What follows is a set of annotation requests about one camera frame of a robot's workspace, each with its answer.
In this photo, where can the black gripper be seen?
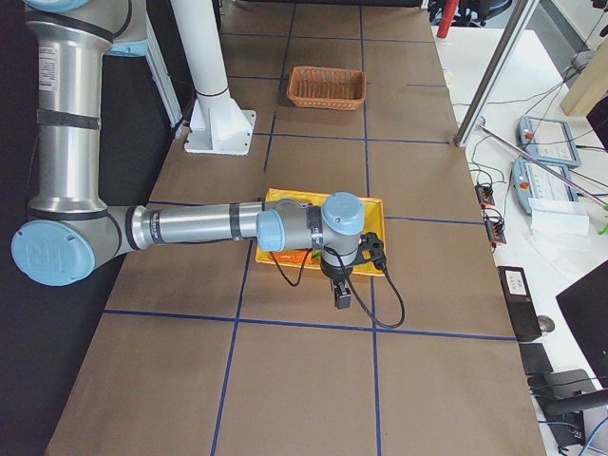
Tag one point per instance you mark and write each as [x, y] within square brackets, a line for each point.
[335, 273]

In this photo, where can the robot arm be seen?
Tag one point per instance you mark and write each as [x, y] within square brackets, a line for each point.
[71, 231]

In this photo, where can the yellow plastic basket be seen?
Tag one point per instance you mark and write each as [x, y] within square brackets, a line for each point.
[374, 222]

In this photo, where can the brown wicker basket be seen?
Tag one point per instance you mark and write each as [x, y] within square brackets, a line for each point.
[327, 88]

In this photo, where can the orange toy carrot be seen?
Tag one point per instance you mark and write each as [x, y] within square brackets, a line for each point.
[296, 257]

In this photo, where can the black box with label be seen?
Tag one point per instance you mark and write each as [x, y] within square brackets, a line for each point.
[519, 303]

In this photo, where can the lower teach pendant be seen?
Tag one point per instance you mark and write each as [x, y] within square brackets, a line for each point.
[530, 181]

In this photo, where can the teach pendant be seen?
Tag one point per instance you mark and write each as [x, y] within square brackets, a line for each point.
[530, 181]
[548, 140]

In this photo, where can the white paper sheet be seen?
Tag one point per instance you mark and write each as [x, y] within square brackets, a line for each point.
[559, 216]

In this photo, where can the black monitor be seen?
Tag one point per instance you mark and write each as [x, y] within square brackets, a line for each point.
[584, 308]

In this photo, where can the upper teach pendant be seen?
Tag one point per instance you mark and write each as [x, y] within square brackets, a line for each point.
[548, 140]

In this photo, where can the red cylinder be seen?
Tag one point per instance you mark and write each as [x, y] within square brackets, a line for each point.
[448, 12]

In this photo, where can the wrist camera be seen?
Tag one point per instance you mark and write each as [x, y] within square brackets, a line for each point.
[370, 248]

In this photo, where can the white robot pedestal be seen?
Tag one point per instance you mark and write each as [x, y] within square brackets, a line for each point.
[217, 125]

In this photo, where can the aluminium frame post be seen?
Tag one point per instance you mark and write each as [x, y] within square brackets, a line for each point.
[512, 32]

